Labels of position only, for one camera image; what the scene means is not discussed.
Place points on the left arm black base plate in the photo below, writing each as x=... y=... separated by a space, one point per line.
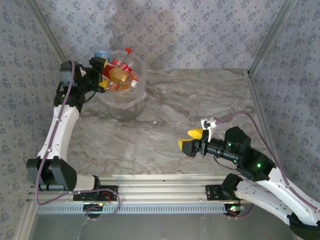
x=80 y=197

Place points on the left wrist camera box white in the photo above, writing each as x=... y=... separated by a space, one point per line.
x=83 y=72

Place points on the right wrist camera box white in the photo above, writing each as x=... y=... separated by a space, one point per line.
x=208 y=125

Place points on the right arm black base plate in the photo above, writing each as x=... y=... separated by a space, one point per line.
x=212 y=192

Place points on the aluminium frame post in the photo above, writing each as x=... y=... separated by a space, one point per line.
x=271 y=37
x=52 y=37

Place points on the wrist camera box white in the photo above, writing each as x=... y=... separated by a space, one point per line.
x=83 y=72
x=208 y=125

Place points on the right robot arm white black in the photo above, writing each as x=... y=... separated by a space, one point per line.
x=282 y=197

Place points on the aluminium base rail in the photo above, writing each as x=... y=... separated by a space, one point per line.
x=162 y=190

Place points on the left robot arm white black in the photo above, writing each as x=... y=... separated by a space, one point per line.
x=60 y=130

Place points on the clear plastic bin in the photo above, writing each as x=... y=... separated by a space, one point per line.
x=125 y=112

